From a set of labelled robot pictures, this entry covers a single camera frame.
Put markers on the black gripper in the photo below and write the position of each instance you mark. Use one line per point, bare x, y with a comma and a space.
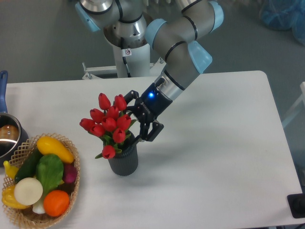
146, 109

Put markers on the red tulip bouquet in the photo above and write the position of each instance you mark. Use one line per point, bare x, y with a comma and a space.
111, 124

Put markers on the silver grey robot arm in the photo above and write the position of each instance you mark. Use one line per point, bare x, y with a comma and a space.
126, 27

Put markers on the dark grey ribbed vase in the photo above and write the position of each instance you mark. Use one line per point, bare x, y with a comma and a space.
122, 157

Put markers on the purple red onion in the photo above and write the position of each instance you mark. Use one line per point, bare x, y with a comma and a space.
69, 173

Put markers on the yellow squash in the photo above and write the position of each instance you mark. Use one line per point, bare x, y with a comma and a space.
49, 145

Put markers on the green lettuce leaf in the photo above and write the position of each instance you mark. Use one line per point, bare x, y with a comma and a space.
49, 171

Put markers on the woven wicker basket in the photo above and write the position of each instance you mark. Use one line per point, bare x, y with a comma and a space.
26, 218

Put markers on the orange fruit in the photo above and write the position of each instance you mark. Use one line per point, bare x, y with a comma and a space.
56, 203

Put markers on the green cucumber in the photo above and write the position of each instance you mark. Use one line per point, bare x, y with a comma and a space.
28, 168

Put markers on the white round onion slice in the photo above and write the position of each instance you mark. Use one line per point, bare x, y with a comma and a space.
28, 191

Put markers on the yellow banana tip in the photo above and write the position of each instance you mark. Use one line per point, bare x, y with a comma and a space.
10, 170

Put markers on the yellow bell pepper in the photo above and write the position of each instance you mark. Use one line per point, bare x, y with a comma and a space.
8, 199

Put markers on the blue plastic bag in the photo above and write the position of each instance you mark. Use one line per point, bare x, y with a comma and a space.
284, 15

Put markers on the black device at table edge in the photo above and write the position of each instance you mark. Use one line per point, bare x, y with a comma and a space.
297, 205

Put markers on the blue handled saucepan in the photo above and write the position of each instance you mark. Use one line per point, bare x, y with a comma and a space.
12, 134

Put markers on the white frame at right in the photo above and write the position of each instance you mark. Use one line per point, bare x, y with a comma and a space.
295, 108

